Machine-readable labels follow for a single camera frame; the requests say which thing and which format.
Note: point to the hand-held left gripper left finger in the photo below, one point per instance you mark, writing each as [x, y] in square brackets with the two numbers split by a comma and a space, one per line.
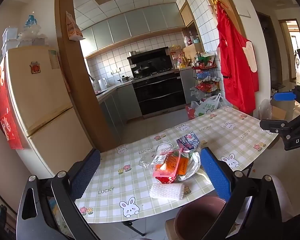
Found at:
[86, 173]

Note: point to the white wall panel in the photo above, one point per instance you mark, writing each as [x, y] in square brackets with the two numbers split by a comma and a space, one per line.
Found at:
[243, 11]

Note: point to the row of condiment bottles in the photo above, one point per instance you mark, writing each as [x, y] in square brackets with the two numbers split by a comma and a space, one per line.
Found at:
[181, 58]

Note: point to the red fridge magnet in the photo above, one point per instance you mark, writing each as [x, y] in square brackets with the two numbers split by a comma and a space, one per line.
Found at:
[35, 67]

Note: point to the white storage box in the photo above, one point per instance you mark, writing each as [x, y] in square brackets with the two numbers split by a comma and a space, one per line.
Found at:
[10, 40]

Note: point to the red gift bag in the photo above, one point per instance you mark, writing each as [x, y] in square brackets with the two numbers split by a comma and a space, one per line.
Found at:
[190, 112]

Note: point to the red hanging cloth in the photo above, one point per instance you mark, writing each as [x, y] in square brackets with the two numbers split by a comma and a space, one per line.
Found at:
[5, 120]

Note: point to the clear plastic bag bundle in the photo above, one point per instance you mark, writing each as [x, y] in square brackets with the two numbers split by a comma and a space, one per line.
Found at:
[31, 33]

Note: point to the orange snack packet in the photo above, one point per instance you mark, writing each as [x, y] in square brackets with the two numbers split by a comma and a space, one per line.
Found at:
[183, 165]

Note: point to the black table leg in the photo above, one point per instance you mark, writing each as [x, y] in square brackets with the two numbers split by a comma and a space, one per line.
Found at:
[135, 228]

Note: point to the grey upper kitchen cabinets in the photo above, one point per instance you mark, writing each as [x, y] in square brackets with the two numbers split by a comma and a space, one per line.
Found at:
[132, 25]

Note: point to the open cardboard box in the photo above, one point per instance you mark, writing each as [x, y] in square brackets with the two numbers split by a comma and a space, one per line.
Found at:
[281, 111]

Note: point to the white wall socket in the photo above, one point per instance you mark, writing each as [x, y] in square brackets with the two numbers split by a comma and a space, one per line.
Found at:
[115, 70]

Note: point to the wooden wall cabinet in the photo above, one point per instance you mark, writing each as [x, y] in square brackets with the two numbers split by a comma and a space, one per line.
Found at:
[187, 15]

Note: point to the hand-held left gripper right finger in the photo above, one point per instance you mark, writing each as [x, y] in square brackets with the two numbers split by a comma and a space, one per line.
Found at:
[215, 175]

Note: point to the brown trash bin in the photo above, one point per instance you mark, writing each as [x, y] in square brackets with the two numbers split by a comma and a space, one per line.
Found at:
[197, 212]

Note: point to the clear plastic container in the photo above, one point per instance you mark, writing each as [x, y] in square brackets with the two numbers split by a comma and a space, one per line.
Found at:
[147, 161]

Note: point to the white electric kettle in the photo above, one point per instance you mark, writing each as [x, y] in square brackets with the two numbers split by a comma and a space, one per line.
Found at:
[102, 83]

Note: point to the grey lower kitchen cabinets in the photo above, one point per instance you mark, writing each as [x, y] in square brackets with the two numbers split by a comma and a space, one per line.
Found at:
[115, 110]

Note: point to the small steel pot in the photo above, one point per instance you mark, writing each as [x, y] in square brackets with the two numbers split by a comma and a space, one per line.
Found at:
[132, 53]

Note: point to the yellow wall hook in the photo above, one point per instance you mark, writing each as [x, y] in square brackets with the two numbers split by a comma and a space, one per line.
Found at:
[216, 1]

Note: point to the white green shopping bag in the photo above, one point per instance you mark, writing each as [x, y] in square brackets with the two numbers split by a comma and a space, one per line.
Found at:
[207, 107]

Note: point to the steel pot with lid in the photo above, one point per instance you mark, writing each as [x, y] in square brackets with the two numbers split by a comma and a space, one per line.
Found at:
[125, 79]

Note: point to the purple white snack packet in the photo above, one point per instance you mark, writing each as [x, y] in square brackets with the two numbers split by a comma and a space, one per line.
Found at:
[188, 141]

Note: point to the white foam net sleeve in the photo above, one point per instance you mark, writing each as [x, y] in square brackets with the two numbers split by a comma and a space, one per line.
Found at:
[166, 192]

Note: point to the black built-in oven stove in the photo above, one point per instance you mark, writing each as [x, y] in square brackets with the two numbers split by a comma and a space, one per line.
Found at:
[160, 92]

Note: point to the cardboard box on counter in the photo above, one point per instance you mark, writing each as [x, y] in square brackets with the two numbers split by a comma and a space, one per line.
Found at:
[192, 52]

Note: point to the grey kitchen cabinets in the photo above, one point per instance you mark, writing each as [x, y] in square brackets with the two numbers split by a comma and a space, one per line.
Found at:
[132, 25]
[115, 110]

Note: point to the cream refrigerator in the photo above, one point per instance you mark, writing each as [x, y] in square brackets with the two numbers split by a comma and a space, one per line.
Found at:
[40, 92]

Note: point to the green checked rabbit tablecloth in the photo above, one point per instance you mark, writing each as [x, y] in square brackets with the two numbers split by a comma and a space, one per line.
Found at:
[115, 180]

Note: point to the pink plastic tray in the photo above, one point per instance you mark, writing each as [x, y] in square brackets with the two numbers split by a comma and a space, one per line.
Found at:
[168, 166]

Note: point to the red apron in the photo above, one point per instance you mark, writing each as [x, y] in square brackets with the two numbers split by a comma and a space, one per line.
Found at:
[235, 67]

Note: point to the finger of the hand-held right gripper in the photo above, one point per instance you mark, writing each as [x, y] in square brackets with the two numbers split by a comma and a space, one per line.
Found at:
[283, 96]
[273, 125]

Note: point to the black range hood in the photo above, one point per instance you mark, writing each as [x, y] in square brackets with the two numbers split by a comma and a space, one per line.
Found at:
[150, 57]

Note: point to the orange white snack bag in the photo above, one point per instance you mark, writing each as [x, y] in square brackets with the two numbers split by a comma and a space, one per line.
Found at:
[73, 28]

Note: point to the black wok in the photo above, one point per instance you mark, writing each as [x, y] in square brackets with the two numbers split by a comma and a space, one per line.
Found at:
[141, 70]

